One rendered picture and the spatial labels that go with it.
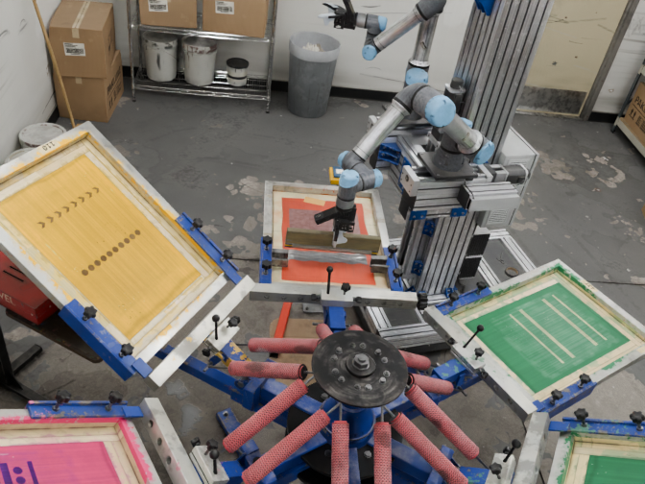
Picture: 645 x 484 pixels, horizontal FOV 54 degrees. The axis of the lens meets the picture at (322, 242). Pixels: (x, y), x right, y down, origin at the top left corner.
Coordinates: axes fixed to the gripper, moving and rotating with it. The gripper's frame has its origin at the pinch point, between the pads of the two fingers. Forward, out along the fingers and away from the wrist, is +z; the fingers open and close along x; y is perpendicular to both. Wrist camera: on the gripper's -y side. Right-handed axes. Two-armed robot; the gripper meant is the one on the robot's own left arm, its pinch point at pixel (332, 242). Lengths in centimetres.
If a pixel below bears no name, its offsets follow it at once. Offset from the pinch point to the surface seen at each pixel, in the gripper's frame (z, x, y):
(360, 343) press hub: -22, -77, 1
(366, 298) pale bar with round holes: 5.2, -28.0, 12.5
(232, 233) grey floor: 109, 137, -47
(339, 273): 13.7, -4.4, 4.4
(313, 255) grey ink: 13.0, 5.4, -6.7
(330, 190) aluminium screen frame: 11, 55, 4
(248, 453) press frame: 5, -100, -32
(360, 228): 13.8, 29.3, 17.2
